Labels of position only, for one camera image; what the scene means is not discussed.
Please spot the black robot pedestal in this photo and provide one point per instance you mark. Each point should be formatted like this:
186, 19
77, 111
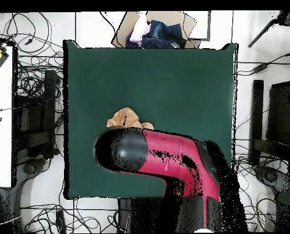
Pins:
124, 214

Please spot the cardboard box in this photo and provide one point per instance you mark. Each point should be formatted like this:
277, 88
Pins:
164, 15

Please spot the pale pink garment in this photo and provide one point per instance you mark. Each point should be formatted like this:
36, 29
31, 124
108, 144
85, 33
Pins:
139, 29

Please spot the white desk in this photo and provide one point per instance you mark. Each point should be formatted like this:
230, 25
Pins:
0, 146

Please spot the dark green table cloth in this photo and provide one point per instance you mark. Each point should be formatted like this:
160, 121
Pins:
135, 80

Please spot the black chair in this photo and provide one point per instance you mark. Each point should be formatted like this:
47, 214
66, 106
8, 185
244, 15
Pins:
258, 109
48, 97

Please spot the black power strip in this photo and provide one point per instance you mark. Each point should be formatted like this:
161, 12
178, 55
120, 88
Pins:
61, 221

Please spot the dark metal frame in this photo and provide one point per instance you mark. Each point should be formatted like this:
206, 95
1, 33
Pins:
209, 24

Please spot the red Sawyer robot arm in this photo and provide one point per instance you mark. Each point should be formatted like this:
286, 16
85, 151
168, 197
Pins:
169, 151

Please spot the dark blue jeans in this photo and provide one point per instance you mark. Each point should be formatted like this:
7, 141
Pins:
164, 34

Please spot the tan terry towel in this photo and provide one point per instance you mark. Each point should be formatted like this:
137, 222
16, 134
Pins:
125, 119

